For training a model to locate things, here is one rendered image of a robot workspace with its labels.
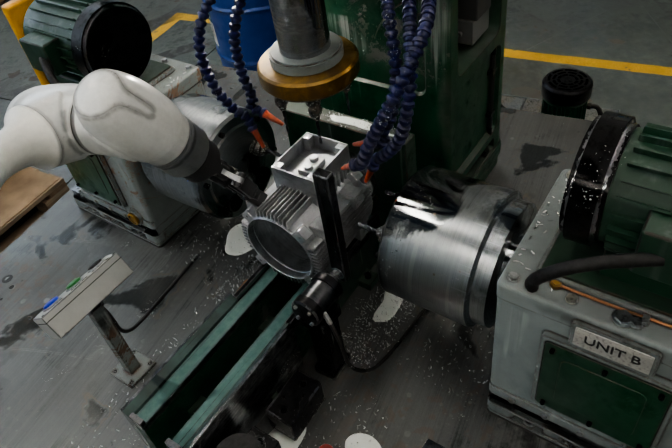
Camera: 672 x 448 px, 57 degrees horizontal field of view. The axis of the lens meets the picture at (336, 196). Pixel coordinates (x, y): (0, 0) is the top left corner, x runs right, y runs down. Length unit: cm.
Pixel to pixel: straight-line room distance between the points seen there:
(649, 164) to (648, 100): 257
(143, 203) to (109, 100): 69
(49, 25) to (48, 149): 58
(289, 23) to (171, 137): 27
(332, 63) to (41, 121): 46
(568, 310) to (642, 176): 21
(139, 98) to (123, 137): 6
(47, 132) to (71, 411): 65
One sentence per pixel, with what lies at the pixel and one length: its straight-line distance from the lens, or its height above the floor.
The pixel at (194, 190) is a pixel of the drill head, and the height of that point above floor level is 106.
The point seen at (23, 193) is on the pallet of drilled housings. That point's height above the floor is 15.
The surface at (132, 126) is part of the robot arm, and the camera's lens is 87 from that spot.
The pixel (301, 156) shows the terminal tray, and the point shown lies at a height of 111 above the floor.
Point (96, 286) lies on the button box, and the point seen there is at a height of 107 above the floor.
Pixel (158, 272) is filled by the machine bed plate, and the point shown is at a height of 80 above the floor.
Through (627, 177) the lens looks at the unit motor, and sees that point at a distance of 83.
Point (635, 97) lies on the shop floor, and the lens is 341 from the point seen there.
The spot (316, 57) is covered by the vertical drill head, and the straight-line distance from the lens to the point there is 105.
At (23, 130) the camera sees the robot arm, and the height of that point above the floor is 142.
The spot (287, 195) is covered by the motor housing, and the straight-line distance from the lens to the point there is 115.
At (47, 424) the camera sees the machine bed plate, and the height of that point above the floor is 80.
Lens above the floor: 187
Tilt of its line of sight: 42 degrees down
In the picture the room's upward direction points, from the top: 10 degrees counter-clockwise
